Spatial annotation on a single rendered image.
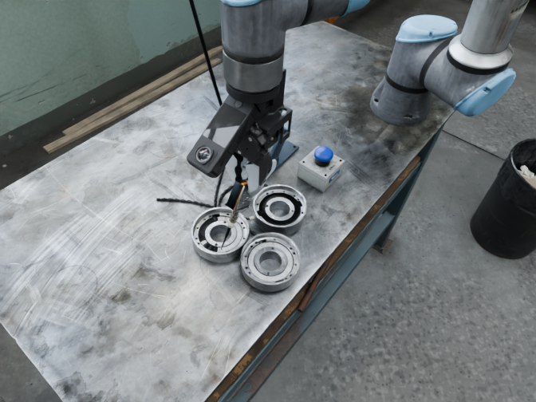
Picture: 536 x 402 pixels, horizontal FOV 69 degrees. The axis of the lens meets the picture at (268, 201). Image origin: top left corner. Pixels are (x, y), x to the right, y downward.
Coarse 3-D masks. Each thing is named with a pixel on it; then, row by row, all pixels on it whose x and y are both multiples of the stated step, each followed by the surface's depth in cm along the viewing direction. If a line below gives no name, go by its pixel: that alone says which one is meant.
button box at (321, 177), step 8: (312, 152) 83; (304, 160) 82; (312, 160) 82; (336, 160) 82; (344, 160) 82; (304, 168) 82; (312, 168) 80; (320, 168) 81; (328, 168) 81; (336, 168) 81; (304, 176) 83; (312, 176) 81; (320, 176) 80; (328, 176) 79; (336, 176) 83; (312, 184) 83; (320, 184) 81; (328, 184) 82
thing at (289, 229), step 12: (264, 192) 78; (276, 192) 78; (288, 192) 78; (300, 192) 77; (276, 204) 78; (288, 204) 76; (276, 216) 74; (288, 216) 74; (300, 216) 74; (264, 228) 73; (276, 228) 72; (288, 228) 72
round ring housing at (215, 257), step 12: (204, 216) 73; (228, 216) 74; (240, 216) 73; (192, 228) 70; (216, 228) 73; (192, 240) 69; (228, 240) 70; (204, 252) 68; (216, 252) 69; (228, 252) 68; (240, 252) 70
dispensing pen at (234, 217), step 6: (240, 180) 64; (246, 180) 64; (234, 186) 63; (240, 186) 63; (234, 192) 63; (240, 192) 63; (234, 198) 64; (228, 204) 64; (234, 204) 64; (234, 216) 66; (234, 222) 67; (228, 228) 67; (222, 246) 69
